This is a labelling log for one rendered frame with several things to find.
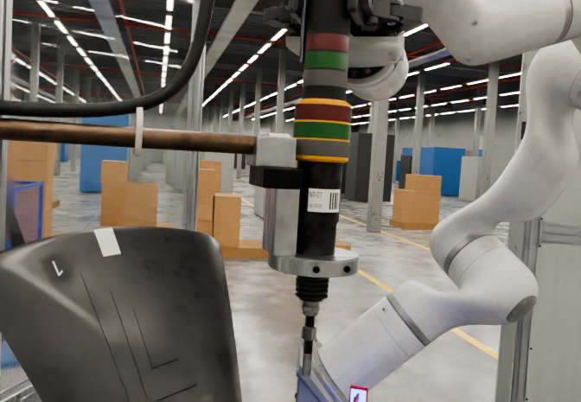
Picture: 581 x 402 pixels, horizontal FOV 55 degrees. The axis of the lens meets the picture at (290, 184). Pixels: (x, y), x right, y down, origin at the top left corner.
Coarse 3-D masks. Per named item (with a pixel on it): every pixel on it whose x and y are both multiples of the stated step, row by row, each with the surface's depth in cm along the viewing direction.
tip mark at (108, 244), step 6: (108, 228) 52; (96, 234) 51; (102, 234) 51; (108, 234) 52; (102, 240) 51; (108, 240) 51; (114, 240) 51; (102, 246) 50; (108, 246) 50; (114, 246) 51; (102, 252) 50; (108, 252) 50; (114, 252) 50; (120, 252) 50
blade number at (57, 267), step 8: (56, 256) 48; (64, 256) 48; (48, 264) 47; (56, 264) 47; (64, 264) 48; (48, 272) 47; (56, 272) 47; (64, 272) 47; (72, 272) 47; (56, 280) 46; (64, 280) 47
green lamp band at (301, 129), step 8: (296, 128) 41; (304, 128) 40; (312, 128) 40; (320, 128) 40; (328, 128) 40; (336, 128) 40; (344, 128) 41; (296, 136) 41; (304, 136) 40; (312, 136) 40; (320, 136) 40; (328, 136) 40; (336, 136) 40; (344, 136) 41
